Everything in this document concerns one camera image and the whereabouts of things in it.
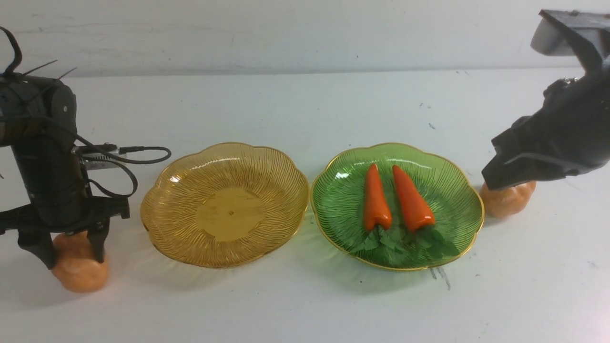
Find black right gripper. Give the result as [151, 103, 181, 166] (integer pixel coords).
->
[481, 77, 609, 190]

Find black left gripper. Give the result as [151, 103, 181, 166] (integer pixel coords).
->
[0, 191, 130, 270]

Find toy potato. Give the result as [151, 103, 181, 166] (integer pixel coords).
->
[51, 232, 108, 293]
[479, 182, 537, 219]

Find toy carrot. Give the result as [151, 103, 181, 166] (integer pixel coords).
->
[350, 163, 397, 253]
[392, 165, 460, 259]

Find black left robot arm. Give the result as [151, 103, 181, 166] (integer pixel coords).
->
[1, 73, 130, 269]

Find green ribbed plastic plate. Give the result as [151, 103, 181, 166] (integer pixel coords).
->
[311, 143, 485, 272]

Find yellow ribbed plastic plate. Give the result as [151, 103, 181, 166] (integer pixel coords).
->
[140, 142, 309, 269]

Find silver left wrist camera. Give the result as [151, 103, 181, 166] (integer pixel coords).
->
[72, 143, 127, 170]

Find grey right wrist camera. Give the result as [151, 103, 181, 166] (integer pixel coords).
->
[531, 10, 610, 75]

